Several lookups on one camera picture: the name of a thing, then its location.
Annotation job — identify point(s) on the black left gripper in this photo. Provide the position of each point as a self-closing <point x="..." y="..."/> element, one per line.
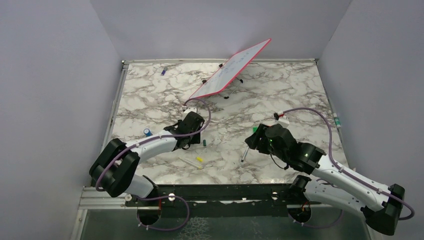
<point x="195" y="139"/>

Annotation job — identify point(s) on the small purple marker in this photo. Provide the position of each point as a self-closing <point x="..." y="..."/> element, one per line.
<point x="164" y="71"/>

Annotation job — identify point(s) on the white black-tip marker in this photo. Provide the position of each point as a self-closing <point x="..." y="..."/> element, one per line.
<point x="243" y="157"/>

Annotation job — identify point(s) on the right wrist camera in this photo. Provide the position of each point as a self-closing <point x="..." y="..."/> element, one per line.
<point x="281" y="119"/>

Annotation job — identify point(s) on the green white marker on rail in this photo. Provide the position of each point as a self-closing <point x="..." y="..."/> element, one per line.
<point x="336" y="120"/>

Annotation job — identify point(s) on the blue cylinder container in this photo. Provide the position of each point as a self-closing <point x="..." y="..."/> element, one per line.
<point x="147" y="132"/>

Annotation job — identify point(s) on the pink framed whiteboard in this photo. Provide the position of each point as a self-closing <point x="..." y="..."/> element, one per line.
<point x="229" y="71"/>

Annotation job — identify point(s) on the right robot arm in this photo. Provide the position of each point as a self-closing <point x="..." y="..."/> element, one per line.
<point x="328" y="182"/>

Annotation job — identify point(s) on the whiteboard metal stand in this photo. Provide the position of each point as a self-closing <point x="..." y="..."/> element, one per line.
<point x="231" y="88"/>

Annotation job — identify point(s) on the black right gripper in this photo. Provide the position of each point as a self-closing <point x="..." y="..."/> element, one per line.
<point x="253" y="139"/>

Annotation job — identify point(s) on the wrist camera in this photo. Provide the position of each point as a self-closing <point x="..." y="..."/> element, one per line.
<point x="188" y="110"/>
<point x="281" y="119"/>

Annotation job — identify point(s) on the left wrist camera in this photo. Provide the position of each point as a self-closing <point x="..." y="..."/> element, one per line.
<point x="188" y="110"/>

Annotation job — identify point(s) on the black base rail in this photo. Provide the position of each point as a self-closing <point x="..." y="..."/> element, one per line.
<point x="222" y="200"/>

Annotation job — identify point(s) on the white yellow-tip marker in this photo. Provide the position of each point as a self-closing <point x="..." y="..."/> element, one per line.
<point x="195" y="165"/>

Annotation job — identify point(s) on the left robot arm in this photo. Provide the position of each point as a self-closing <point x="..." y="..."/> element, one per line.
<point x="114" y="169"/>

